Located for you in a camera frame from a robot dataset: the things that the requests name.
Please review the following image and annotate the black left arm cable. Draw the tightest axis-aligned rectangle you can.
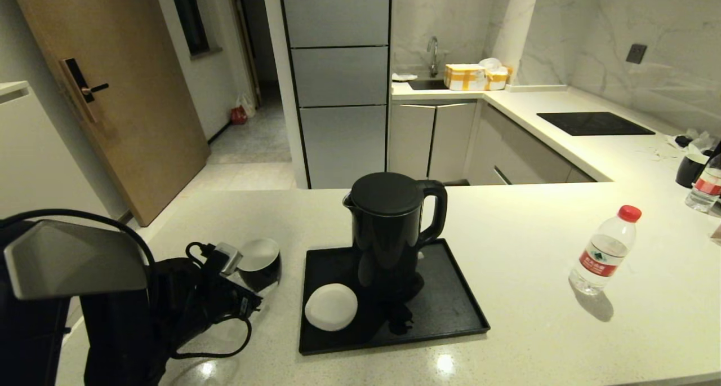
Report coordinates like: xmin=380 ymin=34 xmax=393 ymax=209
xmin=0 ymin=208 xmax=158 ymax=274

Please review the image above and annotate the black electronic door lock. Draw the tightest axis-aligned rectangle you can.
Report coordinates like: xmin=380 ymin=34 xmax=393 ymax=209
xmin=60 ymin=58 xmax=110 ymax=123

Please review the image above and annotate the grey counter drawer unit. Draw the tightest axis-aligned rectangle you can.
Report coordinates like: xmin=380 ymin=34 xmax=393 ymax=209
xmin=465 ymin=103 xmax=597 ymax=184

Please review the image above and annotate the black rectangular serving tray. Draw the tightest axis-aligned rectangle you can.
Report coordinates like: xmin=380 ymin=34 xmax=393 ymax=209
xmin=299 ymin=238 xmax=491 ymax=356

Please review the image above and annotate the black electric kettle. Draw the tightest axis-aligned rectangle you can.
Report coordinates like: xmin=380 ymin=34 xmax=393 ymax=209
xmin=342 ymin=172 xmax=448 ymax=302

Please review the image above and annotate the white crumpled tissue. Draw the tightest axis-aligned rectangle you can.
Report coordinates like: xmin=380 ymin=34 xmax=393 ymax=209
xmin=666 ymin=129 xmax=717 ymax=155

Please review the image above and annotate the black cup white inside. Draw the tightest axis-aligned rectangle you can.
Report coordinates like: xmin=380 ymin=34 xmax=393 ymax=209
xmin=237 ymin=238 xmax=282 ymax=292
xmin=675 ymin=153 xmax=712 ymax=188

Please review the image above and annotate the dark window panel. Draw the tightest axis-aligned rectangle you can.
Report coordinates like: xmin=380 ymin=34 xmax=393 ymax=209
xmin=167 ymin=0 xmax=210 ymax=57

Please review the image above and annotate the thin white cable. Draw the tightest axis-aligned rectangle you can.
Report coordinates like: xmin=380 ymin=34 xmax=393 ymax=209
xmin=635 ymin=146 xmax=680 ymax=162

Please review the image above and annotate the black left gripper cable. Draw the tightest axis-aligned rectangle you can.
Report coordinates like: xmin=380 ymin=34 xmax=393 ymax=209
xmin=168 ymin=313 xmax=253 ymax=360

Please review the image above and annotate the white tall cabinet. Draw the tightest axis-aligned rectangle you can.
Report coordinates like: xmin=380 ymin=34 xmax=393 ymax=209
xmin=0 ymin=81 xmax=113 ymax=223

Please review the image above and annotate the brown wooden door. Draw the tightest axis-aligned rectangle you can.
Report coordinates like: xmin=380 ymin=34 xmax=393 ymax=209
xmin=8 ymin=0 xmax=212 ymax=227

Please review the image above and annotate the black induction cooktop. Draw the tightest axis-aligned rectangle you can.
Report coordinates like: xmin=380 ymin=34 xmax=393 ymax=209
xmin=536 ymin=112 xmax=656 ymax=136

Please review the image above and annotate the small box with yellow tape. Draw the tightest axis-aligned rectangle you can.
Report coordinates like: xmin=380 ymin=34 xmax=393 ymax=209
xmin=484 ymin=66 xmax=512 ymax=90

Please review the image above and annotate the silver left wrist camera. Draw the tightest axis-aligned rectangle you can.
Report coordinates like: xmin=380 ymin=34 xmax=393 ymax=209
xmin=216 ymin=242 xmax=243 ymax=277

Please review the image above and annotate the white round saucer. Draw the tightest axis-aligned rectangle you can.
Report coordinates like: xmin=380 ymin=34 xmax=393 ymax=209
xmin=304 ymin=283 xmax=359 ymax=332

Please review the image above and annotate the clear water bottle red cap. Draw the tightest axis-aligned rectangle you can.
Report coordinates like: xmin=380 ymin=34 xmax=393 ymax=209
xmin=685 ymin=154 xmax=721 ymax=212
xmin=569 ymin=205 xmax=643 ymax=296

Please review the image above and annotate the chrome sink faucet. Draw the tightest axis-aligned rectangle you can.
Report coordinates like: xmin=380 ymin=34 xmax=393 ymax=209
xmin=426 ymin=36 xmax=440 ymax=78

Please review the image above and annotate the grey lower cabinet door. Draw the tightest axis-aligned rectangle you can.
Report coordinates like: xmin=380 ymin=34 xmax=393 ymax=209
xmin=428 ymin=101 xmax=477 ymax=182
xmin=389 ymin=103 xmax=437 ymax=182

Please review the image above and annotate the large box with yellow tape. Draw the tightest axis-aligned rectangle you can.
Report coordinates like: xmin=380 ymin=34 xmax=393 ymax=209
xmin=443 ymin=64 xmax=487 ymax=91

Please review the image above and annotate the grey panelled refrigerator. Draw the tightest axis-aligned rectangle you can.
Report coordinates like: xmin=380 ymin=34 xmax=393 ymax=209
xmin=276 ymin=0 xmax=393 ymax=190

